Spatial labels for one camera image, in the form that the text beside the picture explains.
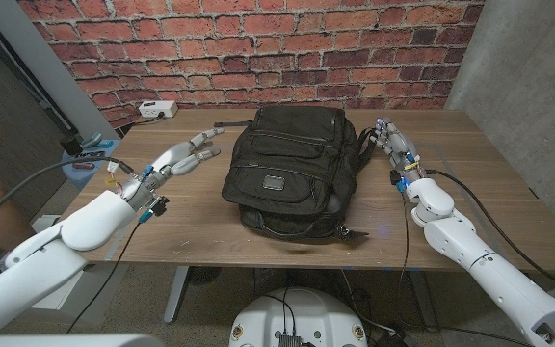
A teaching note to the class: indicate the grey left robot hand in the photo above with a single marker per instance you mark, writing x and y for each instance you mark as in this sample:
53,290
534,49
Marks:
171,161

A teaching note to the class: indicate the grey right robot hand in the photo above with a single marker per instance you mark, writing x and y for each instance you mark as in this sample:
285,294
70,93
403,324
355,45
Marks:
398,147

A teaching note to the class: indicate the black backpack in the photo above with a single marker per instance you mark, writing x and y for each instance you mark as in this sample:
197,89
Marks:
297,159

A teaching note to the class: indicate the light blue round stool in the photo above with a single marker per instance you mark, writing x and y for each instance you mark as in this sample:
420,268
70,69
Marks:
82,176

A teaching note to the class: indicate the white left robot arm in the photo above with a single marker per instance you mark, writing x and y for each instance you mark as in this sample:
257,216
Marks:
41,270

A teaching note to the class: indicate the teal small flat case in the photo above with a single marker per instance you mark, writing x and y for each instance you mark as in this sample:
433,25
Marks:
105,143

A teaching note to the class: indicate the grey teal small device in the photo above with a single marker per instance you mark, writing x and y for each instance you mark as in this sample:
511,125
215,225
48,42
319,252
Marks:
90,140

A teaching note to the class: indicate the red brick printed backdrop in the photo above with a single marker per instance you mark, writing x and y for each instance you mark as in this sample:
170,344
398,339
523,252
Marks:
258,48

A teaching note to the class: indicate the black cup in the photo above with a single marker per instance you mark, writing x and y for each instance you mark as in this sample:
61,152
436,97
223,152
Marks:
71,145

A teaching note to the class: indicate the white power strip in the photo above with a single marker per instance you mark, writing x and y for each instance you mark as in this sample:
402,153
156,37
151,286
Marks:
157,109

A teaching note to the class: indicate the small red object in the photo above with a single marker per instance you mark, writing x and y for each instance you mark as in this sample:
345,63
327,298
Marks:
83,166

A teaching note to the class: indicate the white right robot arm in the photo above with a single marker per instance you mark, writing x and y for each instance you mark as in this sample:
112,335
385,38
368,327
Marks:
475,260

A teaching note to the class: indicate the black door rail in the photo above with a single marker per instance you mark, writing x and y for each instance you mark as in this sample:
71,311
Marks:
41,101

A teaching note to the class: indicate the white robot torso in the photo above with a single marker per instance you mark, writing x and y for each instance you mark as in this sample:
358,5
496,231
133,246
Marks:
306,313

